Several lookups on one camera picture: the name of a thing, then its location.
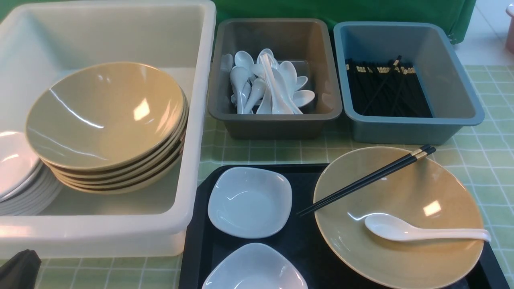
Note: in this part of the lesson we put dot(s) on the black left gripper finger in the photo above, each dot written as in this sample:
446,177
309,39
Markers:
20,272

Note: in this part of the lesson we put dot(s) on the white square dish front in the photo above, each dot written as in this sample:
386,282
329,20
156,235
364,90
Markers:
255,266

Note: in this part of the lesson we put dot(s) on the white square dish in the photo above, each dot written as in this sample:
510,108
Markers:
255,266
248,202

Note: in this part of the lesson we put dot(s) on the white soup spoon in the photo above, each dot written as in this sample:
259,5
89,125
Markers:
395,229

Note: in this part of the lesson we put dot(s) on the tan noodle bowl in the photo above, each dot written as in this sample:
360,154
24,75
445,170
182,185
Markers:
424,194

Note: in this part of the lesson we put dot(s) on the black chopstick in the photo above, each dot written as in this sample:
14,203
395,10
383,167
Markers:
373,175
361,185

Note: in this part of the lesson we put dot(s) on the top tan stacked bowl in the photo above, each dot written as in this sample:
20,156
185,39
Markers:
104,115

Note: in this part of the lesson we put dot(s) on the stack of white plates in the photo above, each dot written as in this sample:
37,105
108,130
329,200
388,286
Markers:
27,185

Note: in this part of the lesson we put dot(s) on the stack of tan bowls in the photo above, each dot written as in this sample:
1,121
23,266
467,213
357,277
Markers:
131,176

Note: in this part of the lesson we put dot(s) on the black serving tray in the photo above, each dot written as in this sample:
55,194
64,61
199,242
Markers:
299,240

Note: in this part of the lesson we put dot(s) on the large white plastic tub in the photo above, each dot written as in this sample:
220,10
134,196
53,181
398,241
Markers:
43,42

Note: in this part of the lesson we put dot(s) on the pile of white spoons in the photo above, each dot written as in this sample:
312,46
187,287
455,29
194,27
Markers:
265,86

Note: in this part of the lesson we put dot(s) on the grey plastic bin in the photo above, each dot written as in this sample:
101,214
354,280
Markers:
303,41

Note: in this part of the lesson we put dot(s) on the pile of black chopsticks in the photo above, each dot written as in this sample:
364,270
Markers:
387,89

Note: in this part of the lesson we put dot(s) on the blue plastic bin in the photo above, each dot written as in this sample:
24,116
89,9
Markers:
447,88

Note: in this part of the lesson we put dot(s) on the green checkered tablecloth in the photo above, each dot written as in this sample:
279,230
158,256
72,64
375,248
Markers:
481,157

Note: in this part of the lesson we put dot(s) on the green fabric backdrop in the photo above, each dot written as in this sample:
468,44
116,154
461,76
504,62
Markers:
452,16

